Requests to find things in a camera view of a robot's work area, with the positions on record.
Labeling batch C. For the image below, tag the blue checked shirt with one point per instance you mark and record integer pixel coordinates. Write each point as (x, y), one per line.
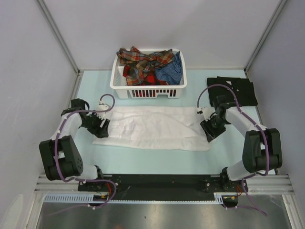
(172, 72)

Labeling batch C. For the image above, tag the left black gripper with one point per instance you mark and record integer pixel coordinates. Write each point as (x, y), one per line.
(100, 132)

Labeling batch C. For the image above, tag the red black plaid shirt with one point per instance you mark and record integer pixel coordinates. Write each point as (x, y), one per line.
(150, 80)

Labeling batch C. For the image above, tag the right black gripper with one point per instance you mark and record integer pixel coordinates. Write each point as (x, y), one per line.
(211, 133)

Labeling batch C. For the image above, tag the white slotted cable duct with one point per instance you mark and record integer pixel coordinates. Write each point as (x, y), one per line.
(88, 199)

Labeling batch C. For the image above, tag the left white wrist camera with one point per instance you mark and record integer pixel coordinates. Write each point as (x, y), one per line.
(101, 110)

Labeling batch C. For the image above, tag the left aluminium corner post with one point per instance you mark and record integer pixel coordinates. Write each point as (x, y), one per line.
(57, 34)

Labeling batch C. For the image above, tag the aluminium corner post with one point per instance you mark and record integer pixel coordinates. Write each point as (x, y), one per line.
(273, 20)
(57, 34)

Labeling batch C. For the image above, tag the right aluminium corner post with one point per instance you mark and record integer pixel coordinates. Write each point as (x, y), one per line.
(273, 20)

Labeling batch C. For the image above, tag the white long sleeve shirt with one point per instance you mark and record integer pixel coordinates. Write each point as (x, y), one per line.
(156, 128)

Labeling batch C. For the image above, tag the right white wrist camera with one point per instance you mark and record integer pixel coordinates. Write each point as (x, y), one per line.
(205, 111)

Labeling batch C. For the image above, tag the brown plaid shirt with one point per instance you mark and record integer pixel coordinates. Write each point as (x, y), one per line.
(137, 65)

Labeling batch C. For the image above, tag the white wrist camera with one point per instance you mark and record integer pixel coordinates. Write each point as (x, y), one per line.
(101, 110)
(205, 111)

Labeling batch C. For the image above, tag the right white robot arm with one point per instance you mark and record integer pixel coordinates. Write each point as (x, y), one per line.
(262, 149)

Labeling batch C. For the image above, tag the aluminium frame rail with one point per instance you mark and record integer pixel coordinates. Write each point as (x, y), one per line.
(44, 185)

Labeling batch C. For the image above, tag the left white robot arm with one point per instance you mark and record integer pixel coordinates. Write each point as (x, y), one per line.
(60, 156)

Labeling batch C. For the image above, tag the white plastic laundry basket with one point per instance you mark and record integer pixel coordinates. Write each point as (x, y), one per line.
(118, 82)

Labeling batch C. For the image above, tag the folded black shirt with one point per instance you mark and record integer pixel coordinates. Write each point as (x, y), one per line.
(243, 89)

